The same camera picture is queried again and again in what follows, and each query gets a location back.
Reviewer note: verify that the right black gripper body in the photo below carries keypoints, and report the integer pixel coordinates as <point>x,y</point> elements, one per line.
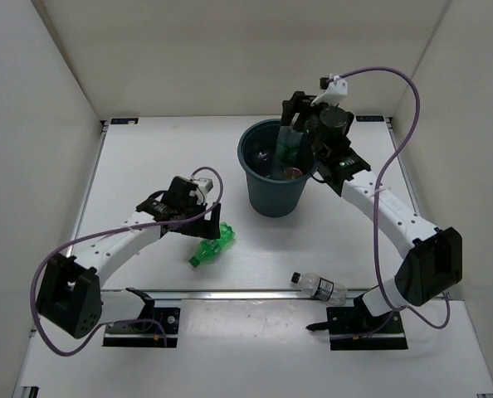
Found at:
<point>310,121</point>

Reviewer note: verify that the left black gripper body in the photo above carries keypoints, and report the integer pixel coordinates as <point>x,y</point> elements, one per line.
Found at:
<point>192,210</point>

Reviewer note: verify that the green plastic bottle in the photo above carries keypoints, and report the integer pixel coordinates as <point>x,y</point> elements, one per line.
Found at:
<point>209,249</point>

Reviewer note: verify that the clear bottle green label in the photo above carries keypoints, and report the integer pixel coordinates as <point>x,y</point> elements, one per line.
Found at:
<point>287,149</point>

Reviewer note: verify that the orange plastic bottle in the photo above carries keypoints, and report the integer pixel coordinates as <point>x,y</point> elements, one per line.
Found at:
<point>291,173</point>

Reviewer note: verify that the clear bottle blue label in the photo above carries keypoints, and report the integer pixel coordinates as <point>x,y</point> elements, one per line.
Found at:
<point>320,288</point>

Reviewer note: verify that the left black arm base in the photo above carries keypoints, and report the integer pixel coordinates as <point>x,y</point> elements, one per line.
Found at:
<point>136,320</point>

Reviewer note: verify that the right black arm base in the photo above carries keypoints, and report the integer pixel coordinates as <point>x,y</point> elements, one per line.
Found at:
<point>352,328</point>

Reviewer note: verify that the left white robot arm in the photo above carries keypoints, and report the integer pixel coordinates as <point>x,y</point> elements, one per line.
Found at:
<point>71,294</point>

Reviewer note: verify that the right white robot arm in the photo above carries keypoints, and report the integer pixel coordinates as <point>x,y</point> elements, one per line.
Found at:
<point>432,257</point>

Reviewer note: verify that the dark teal plastic bin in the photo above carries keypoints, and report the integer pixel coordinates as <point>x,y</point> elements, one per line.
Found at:
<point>269,192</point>

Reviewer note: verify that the aluminium table edge rail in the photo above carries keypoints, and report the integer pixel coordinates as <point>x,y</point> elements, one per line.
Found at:
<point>222,294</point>

